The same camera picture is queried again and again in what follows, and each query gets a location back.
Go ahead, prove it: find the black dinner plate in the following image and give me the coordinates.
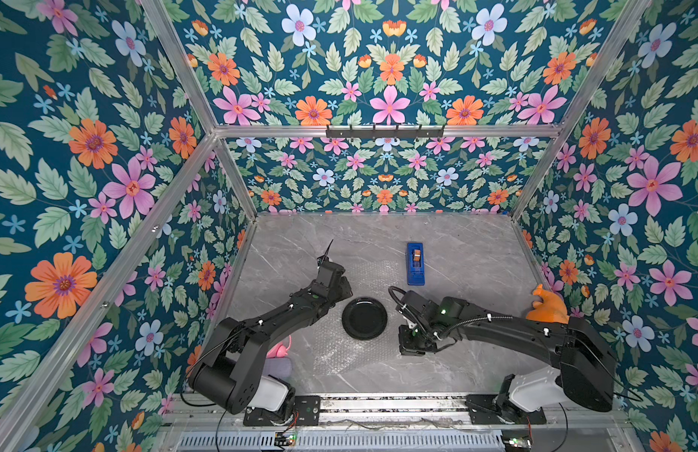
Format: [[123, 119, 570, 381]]
[[341, 297, 388, 341]]

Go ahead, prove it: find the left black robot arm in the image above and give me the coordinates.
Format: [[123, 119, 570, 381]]
[[187, 258, 352, 417]]

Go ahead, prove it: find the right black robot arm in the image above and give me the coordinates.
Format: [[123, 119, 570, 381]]
[[389, 286, 617, 424]]

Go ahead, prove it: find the blue tape dispenser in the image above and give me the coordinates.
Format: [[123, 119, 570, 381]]
[[405, 242, 425, 286]]

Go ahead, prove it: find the pink toy clock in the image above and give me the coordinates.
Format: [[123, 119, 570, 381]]
[[266, 336, 293, 359]]

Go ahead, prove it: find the orange plush toy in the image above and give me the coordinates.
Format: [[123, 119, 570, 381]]
[[526, 284, 569, 324]]

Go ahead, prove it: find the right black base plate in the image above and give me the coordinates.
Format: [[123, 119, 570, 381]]
[[465, 395, 547, 426]]

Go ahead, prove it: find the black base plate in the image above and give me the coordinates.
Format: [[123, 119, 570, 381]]
[[243, 395, 322, 429], [465, 395, 547, 426]]

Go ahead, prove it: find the white slotted cable duct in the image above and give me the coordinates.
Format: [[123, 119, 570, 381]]
[[177, 431, 505, 451]]

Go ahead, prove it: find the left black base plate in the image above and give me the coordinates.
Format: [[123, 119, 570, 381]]
[[243, 395, 322, 429]]

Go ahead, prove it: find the black wall hook rail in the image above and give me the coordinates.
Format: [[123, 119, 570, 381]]
[[325, 124, 445, 140]]

